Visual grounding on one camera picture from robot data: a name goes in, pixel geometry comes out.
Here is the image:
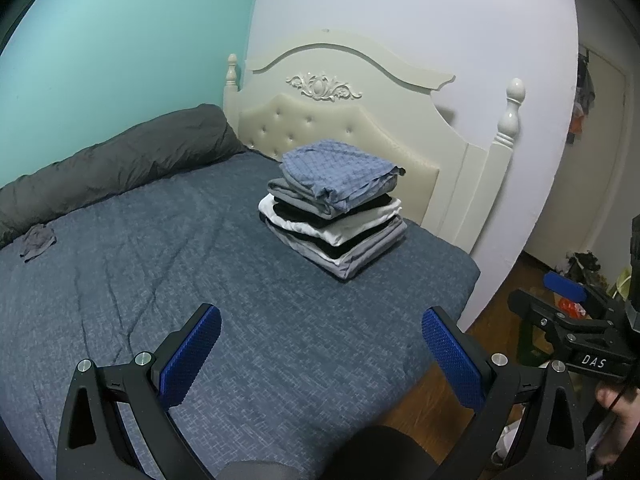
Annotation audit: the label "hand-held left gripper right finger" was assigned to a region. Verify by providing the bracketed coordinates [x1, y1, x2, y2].
[421, 306, 587, 480]

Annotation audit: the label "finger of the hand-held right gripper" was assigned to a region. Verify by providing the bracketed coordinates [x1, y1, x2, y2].
[545, 271, 623, 312]
[507, 287, 586, 333]

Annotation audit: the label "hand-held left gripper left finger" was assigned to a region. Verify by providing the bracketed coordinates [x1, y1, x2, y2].
[56, 303, 222, 480]

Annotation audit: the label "blue checked shorts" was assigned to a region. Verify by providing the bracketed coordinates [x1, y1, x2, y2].
[281, 140, 407, 213]

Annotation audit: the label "person's right hand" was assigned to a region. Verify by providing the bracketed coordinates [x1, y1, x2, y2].
[595, 382, 640, 461]

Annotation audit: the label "dark clutter on floor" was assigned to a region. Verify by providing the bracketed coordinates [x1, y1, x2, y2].
[567, 251, 608, 286]

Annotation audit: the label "white slipper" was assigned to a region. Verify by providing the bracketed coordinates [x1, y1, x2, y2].
[490, 422, 526, 466]

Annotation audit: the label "cream door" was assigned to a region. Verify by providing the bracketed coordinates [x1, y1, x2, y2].
[565, 45, 632, 271]

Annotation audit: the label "light grey folded garment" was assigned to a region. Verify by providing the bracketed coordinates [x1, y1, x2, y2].
[265, 217, 410, 281]

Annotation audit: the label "colourful items hanging on door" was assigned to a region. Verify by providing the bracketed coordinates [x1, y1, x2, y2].
[570, 52, 598, 146]

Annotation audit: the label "crumpled blue-grey underwear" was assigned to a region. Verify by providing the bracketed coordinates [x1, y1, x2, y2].
[19, 224, 57, 263]

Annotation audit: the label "rolled dark grey duvet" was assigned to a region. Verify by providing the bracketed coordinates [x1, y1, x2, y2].
[0, 104, 248, 248]

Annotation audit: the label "cream tufted headboard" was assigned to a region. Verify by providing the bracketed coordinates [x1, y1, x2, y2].
[222, 30, 527, 256]

